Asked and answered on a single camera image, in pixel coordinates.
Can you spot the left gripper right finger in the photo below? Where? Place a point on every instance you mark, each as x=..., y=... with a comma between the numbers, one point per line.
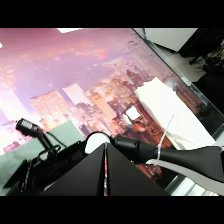
x=130, y=180

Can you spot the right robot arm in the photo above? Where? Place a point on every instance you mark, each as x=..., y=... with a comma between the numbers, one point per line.
x=186, y=160

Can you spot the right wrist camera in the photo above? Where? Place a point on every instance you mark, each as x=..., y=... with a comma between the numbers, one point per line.
x=29, y=126

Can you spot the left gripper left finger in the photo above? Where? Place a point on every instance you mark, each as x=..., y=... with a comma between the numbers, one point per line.
x=83, y=178

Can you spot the white garment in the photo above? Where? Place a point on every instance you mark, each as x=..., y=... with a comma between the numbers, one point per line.
x=166, y=106

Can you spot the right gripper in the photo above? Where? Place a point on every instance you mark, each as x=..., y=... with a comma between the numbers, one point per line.
x=50, y=170

